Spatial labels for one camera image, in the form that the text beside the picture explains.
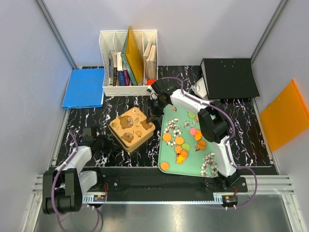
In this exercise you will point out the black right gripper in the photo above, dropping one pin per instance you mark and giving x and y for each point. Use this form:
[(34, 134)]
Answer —
[(152, 114)]

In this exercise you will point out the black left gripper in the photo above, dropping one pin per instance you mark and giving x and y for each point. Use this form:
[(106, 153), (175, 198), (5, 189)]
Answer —
[(110, 147)]

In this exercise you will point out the bear print tin lid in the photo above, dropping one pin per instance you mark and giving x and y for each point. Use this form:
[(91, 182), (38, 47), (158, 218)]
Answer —
[(133, 119)]

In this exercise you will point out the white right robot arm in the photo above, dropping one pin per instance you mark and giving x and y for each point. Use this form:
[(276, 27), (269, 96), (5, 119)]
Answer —
[(215, 124)]

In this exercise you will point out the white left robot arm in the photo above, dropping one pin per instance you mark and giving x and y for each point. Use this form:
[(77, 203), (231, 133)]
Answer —
[(64, 187)]

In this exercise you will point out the gold cookie tin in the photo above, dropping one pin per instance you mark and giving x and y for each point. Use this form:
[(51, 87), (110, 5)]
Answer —
[(130, 141)]

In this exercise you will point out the dotted orange biscuit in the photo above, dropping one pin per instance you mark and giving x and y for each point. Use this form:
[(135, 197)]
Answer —
[(167, 137)]

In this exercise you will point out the red small box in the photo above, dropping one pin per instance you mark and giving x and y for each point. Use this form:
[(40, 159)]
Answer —
[(150, 81)]

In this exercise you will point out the green sandwich cookie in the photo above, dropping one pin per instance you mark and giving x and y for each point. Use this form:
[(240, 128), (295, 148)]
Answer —
[(191, 115), (186, 146)]

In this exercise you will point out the pink macaron cookie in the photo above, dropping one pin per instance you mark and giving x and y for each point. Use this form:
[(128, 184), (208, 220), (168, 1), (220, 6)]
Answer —
[(193, 131)]

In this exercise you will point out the mint green floral tray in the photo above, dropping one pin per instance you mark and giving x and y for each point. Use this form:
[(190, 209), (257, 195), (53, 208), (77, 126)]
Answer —
[(202, 163)]

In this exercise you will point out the round orange cookie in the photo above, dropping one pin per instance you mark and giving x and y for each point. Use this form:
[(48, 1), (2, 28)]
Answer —
[(164, 166)]

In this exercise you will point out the orange star cookie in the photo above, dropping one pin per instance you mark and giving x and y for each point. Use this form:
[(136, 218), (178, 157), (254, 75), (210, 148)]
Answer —
[(180, 159)]

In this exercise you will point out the orange fish shaped cookie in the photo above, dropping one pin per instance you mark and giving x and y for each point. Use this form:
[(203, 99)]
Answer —
[(198, 135)]

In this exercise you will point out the dark books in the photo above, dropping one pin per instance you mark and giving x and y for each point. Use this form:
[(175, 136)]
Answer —
[(117, 70)]

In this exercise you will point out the clear plastic bag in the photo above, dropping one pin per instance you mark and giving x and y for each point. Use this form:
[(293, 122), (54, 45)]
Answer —
[(199, 89)]

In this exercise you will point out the beige books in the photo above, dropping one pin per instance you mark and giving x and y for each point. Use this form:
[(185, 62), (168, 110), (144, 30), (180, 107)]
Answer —
[(149, 59)]

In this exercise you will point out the orange flower swirl cookie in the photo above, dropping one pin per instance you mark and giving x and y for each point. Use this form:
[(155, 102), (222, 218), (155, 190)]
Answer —
[(202, 144)]

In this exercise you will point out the blue folder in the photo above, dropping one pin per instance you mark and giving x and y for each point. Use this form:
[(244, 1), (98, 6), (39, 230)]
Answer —
[(84, 89)]

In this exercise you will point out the white file organizer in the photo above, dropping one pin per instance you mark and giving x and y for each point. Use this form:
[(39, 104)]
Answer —
[(113, 40)]

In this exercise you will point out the yellow green folder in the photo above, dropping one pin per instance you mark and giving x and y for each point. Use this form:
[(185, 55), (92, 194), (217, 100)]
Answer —
[(132, 58)]

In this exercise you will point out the black binder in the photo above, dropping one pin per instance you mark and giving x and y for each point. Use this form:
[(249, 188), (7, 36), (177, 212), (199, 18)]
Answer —
[(229, 78)]

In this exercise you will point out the orange plastic folder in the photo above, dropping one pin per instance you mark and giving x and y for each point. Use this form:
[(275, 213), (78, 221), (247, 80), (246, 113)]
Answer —
[(285, 117)]

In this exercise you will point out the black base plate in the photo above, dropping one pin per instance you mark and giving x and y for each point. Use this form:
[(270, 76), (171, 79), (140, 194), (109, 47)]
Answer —
[(150, 185)]

